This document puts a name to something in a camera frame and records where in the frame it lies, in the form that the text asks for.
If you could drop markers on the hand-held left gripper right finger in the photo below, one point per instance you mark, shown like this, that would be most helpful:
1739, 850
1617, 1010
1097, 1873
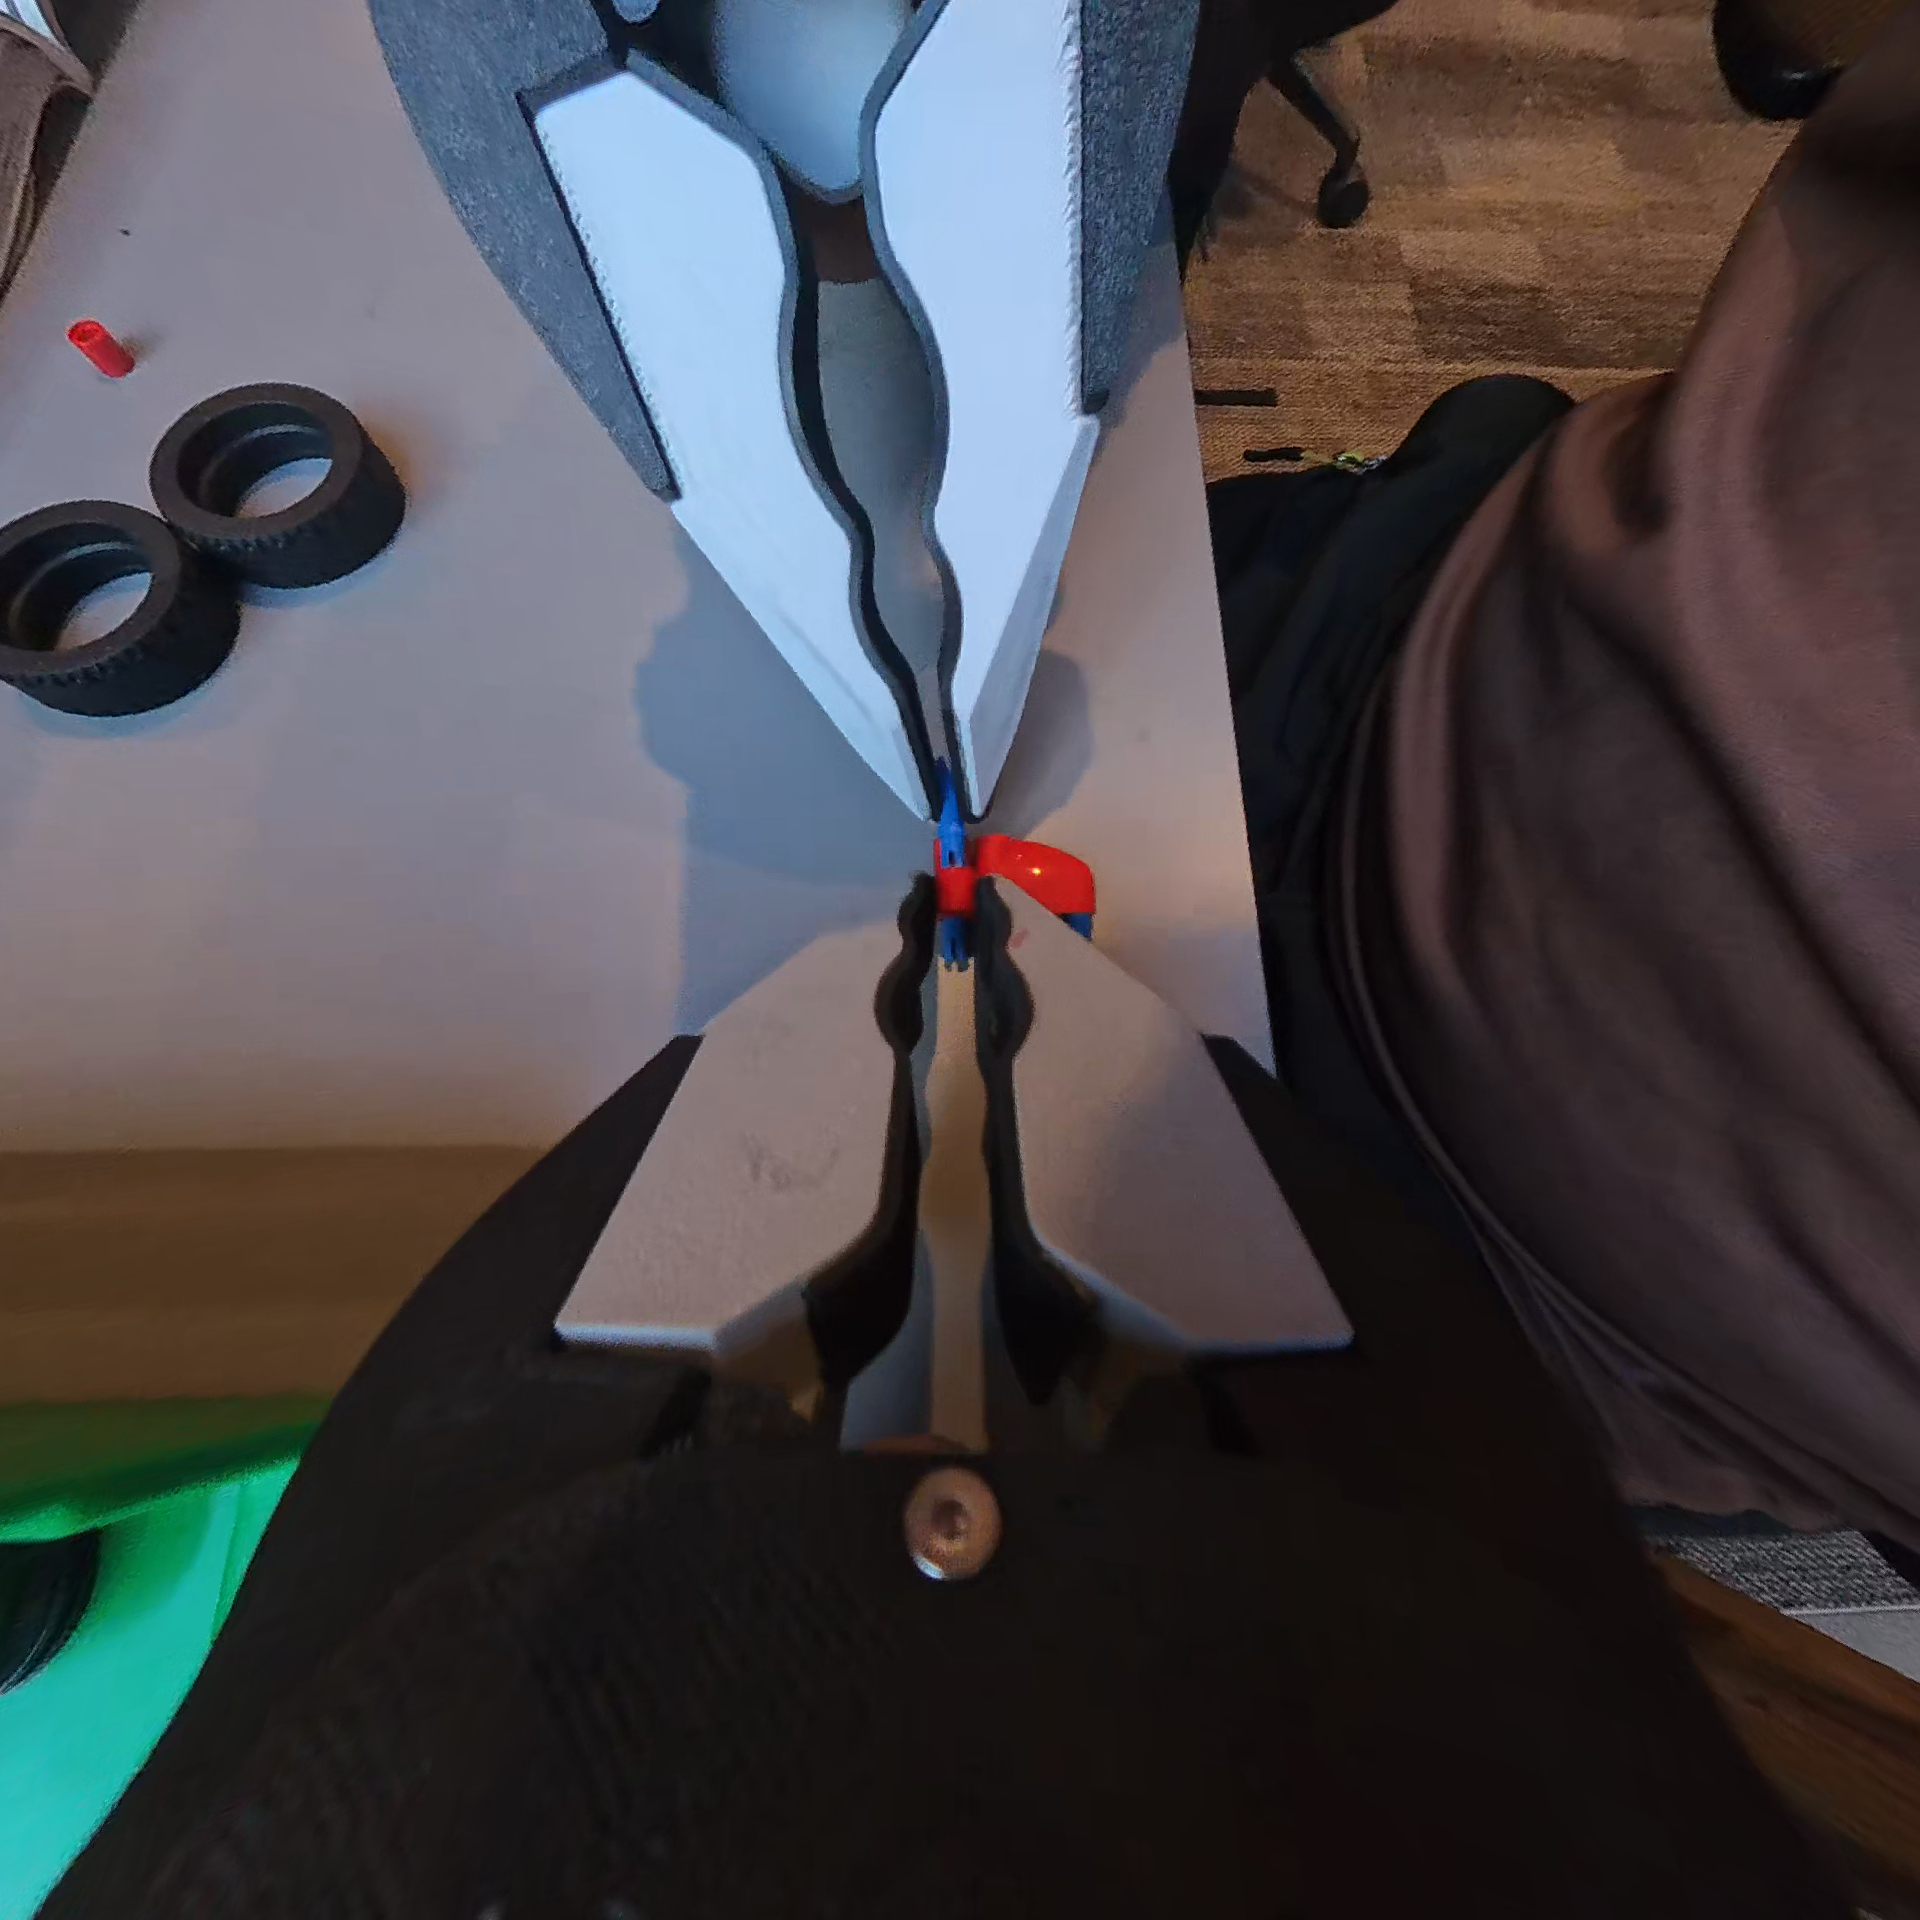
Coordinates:
1154, 1185

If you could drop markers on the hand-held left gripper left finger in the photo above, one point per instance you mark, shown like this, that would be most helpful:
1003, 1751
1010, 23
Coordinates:
734, 1185

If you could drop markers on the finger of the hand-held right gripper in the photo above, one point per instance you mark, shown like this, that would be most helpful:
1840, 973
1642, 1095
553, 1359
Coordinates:
1003, 301
704, 346

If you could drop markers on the red curved wedge brick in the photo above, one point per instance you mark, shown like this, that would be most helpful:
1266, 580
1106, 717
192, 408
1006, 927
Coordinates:
1036, 868

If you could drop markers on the blue connector pin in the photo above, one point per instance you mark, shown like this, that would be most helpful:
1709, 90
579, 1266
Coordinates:
948, 818

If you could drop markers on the small red bush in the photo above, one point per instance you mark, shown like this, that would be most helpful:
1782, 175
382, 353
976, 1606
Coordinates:
101, 348

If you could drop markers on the grey desk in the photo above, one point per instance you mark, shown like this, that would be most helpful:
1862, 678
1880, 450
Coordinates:
376, 902

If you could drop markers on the black office chair base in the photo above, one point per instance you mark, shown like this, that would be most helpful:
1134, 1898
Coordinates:
1318, 136

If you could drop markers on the black rubber tyre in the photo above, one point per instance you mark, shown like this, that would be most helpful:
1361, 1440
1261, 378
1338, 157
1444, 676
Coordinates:
346, 524
89, 676

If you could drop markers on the open instruction booklet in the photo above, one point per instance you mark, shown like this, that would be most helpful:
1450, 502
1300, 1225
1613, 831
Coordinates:
29, 120

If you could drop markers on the green plastic bin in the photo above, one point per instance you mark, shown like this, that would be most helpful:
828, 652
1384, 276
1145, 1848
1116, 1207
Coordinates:
149, 1500

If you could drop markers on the black toy wheel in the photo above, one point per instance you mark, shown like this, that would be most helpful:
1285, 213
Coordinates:
37, 1606

